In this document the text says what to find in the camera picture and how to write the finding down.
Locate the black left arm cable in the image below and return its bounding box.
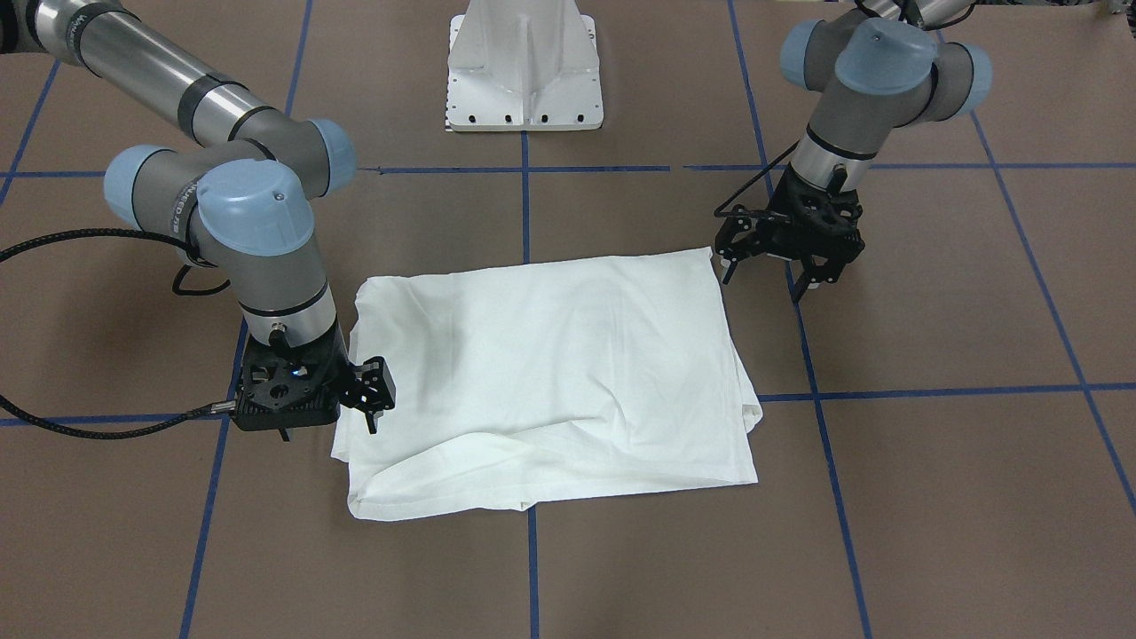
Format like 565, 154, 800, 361
715, 142, 800, 219

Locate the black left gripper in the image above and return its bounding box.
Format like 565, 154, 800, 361
715, 169, 864, 304

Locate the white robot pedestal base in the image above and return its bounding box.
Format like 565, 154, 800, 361
444, 1, 604, 132

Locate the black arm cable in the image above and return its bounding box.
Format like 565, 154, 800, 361
715, 142, 800, 219
0, 227, 241, 441

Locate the left silver-grey robot arm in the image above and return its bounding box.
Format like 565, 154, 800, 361
713, 1, 993, 302

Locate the white long-sleeve printed shirt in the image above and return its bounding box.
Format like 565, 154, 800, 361
331, 248, 763, 522

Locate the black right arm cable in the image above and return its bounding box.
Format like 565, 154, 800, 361
0, 227, 241, 441

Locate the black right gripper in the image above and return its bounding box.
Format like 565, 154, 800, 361
232, 333, 395, 434

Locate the right silver-grey robot arm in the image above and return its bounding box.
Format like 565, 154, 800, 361
3, 1, 395, 440

